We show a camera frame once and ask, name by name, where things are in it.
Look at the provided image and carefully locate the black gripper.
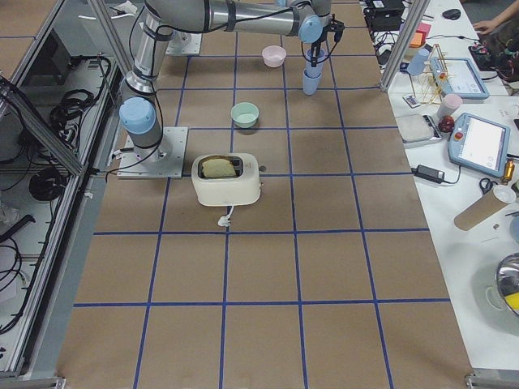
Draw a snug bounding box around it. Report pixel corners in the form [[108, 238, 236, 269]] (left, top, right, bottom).
[[310, 14, 345, 67]]

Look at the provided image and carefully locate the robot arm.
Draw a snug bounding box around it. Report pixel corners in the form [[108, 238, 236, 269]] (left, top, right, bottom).
[[119, 1, 344, 169]]

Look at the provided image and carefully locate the pink bowl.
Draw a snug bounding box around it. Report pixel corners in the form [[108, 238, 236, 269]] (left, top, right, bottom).
[[261, 45, 286, 68]]

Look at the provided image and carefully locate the green bowl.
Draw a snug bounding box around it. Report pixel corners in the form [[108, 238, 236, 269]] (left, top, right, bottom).
[[230, 102, 260, 129]]

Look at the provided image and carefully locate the light blue cup on rack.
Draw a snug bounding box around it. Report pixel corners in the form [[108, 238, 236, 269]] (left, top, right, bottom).
[[406, 49, 429, 76]]

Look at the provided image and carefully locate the wooden rack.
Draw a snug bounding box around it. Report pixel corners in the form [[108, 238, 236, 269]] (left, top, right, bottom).
[[410, 44, 445, 105]]

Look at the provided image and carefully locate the grey kitchen scale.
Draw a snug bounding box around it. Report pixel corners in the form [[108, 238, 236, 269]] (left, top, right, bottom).
[[396, 114, 442, 148]]

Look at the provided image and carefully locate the teach pendant far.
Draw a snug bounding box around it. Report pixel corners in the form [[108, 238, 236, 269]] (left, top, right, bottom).
[[429, 57, 489, 100]]

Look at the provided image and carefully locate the teach pendant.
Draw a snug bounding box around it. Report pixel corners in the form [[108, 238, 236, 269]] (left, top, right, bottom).
[[448, 113, 510, 177], [429, 57, 489, 100]]

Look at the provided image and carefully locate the pink cup on table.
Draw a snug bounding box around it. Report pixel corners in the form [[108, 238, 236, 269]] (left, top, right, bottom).
[[436, 93, 463, 119]]

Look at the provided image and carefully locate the red apple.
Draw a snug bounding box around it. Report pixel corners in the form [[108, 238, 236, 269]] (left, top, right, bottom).
[[437, 115, 455, 134]]

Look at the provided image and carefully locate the toast slice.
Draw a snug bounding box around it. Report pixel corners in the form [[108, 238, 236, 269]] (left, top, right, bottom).
[[202, 158, 236, 178]]

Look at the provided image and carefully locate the cream toaster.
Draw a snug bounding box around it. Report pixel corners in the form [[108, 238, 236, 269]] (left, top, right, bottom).
[[191, 153, 260, 207]]

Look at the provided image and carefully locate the black power adapter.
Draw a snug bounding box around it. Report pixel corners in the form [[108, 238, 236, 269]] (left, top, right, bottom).
[[411, 165, 444, 184]]

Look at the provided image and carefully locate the teach pendant near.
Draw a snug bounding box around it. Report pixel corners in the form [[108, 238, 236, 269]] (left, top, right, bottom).
[[448, 113, 510, 177]]

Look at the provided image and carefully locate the cardboard tube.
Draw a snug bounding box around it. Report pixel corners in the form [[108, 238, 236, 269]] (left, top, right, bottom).
[[453, 185, 517, 231]]

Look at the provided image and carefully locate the metal mixing bowl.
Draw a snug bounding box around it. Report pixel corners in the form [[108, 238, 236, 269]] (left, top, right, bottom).
[[485, 253, 518, 317]]

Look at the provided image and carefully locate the aluminium frame post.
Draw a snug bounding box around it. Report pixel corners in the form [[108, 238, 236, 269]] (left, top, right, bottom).
[[380, 0, 430, 92]]

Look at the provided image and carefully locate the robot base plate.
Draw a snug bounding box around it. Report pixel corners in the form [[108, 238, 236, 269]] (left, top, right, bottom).
[[117, 126, 188, 179]]

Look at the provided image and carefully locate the toaster power cord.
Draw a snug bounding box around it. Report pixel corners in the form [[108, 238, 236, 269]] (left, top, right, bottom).
[[217, 204, 235, 228]]

